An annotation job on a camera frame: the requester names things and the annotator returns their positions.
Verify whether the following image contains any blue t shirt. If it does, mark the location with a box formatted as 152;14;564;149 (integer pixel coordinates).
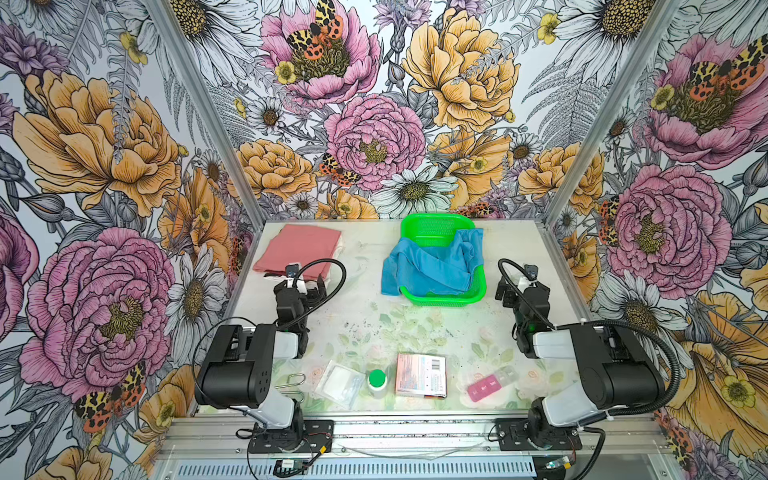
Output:
381;228;484;297

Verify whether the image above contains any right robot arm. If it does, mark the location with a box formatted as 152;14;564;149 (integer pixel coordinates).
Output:
495;279;675;449

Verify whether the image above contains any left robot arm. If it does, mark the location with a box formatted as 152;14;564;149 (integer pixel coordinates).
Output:
195;278;327;435

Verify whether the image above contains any folded red t shirt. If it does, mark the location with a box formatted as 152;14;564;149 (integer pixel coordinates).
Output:
251;224;342;277

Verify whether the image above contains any metal paper clip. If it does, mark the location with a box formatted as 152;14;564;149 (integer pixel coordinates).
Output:
274;372;306;391

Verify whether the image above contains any clear plastic bag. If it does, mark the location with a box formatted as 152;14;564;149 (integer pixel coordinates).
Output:
314;360;366;410

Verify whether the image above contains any pink pill organizer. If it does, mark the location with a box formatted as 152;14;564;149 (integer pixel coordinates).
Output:
467;366;518;403

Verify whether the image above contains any green capped small bottle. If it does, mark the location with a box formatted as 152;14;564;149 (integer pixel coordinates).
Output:
367;369;388;399

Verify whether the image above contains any green plastic basket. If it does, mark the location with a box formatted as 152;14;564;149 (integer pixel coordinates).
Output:
400;213;487;307

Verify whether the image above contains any pink printed card box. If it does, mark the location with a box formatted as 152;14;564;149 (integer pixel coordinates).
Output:
395;353;447;398

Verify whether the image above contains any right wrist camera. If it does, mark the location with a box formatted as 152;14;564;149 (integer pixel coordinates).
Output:
522;264;539;282

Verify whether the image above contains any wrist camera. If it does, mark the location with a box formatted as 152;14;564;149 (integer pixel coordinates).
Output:
522;264;539;282
284;263;302;282

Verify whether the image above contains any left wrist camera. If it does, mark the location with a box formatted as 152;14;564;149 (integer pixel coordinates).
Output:
284;263;302;282

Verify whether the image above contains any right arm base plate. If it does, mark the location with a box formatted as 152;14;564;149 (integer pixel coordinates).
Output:
490;418;582;452

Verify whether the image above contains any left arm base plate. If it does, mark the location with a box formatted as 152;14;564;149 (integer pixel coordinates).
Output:
247;419;335;454

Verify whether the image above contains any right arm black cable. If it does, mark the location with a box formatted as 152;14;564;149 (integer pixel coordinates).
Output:
497;257;682;418

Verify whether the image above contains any aluminium front rail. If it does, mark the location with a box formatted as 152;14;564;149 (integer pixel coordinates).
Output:
159;410;671;460

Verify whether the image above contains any white vented cable duct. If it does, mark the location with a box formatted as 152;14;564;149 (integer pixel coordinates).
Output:
156;456;536;479

